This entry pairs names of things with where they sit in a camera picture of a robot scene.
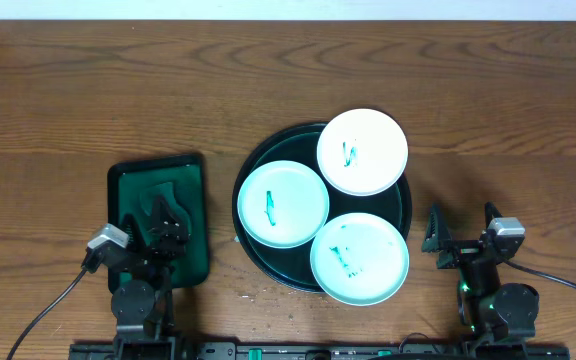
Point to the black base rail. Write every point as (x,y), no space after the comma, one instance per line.
(232,351)

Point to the round dark green tray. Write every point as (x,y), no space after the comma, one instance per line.
(291,267)

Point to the green scouring sponge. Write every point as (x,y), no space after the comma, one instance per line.
(159,204)

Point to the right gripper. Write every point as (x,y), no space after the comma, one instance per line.
(431,244)

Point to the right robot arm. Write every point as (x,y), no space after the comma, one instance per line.
(499,315)

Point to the mint plate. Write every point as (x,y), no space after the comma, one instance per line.
(283,204)
(359,259)

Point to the white plate with green stain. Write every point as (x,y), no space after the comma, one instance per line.
(362,152)

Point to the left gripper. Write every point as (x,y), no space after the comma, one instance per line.
(151,250)

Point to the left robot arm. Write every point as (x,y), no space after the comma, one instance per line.
(143,305)

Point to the rectangular dark green tray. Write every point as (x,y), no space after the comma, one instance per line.
(125,181)

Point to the mint plate front on tray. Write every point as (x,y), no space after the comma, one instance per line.
(359,259)

